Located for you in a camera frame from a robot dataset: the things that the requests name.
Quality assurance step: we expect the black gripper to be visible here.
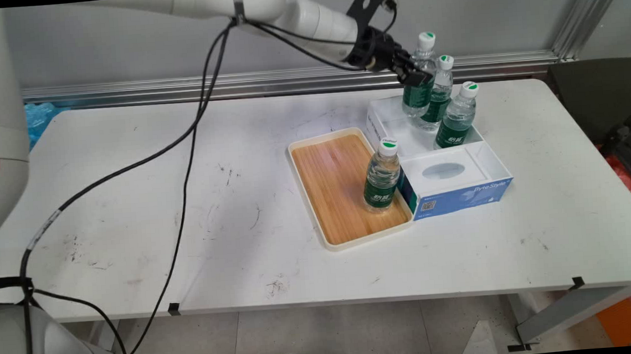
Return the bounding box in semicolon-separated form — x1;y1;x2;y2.
343;22;435;93

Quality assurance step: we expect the green label water bottle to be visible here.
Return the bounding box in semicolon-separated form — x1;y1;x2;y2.
397;31;442;119
429;80;484;150
415;54;459;133
359;137;405;214

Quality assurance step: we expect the white and blue cardboard box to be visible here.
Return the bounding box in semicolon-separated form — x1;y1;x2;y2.
364;87;517;224

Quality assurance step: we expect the wooden tray with cream rim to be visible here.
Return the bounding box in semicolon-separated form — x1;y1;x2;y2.
286;123;417;255

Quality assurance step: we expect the red orange bag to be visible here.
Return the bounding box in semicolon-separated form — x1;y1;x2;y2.
597;143;631;214

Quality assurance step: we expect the white table leg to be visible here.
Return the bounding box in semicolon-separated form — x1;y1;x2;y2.
504;285;631;353

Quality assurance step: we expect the blue plastic bag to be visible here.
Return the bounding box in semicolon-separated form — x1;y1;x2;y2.
24;100;73;151

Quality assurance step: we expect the black wrist camera mount bracket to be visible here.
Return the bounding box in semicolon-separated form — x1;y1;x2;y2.
344;0;399;29

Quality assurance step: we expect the short black wrist cable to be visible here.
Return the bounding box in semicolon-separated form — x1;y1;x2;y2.
243;0;402;80

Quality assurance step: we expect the horizontal aluminium frame rail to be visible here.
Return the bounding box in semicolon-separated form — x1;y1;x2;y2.
20;49;563;114

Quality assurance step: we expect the slanted aluminium frame post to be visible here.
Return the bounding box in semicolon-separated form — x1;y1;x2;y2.
547;0;631;62

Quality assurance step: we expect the long black robot cable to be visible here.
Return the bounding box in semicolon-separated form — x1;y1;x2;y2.
9;24;257;354
2;20;262;354

